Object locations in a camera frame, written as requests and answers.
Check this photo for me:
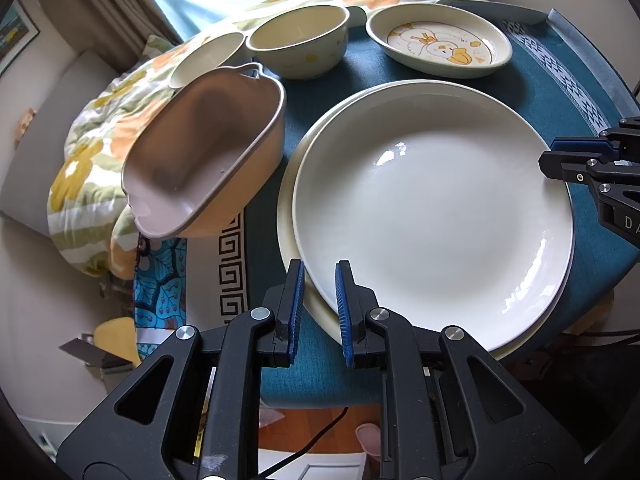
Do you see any yellow duck plate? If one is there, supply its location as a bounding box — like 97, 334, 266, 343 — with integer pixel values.
275, 79, 551, 362

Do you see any plain white plate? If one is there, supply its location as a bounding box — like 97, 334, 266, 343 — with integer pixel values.
292, 80, 574, 351

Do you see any pink heart-shaped bowl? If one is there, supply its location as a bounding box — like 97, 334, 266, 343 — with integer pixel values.
122, 63, 286, 240

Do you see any cream duck shallow dish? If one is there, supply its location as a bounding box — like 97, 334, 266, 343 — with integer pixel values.
366, 2, 512, 79

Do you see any cream bowl with dots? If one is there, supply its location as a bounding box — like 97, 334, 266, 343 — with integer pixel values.
246, 4, 350, 80

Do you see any teal patterned tablecloth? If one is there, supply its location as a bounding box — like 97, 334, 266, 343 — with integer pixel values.
134, 28, 639, 408

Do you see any yellow foam cushion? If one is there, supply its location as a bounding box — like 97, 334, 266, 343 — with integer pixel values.
93, 316, 141, 367

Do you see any floral striped duvet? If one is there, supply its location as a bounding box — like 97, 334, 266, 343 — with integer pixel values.
47, 0, 437, 281

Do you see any green striped pillow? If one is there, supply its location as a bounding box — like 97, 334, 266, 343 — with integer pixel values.
139, 35, 174, 64

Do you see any grey bed headboard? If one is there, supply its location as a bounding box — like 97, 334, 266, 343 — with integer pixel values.
1, 51, 117, 237

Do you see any small ornament on headboard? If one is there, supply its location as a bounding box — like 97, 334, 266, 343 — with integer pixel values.
13, 107, 37, 146

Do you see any left brown curtain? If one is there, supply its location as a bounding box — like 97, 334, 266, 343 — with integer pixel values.
38, 0, 181, 73

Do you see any framed harbour picture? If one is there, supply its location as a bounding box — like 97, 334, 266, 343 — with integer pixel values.
0, 0, 39, 75

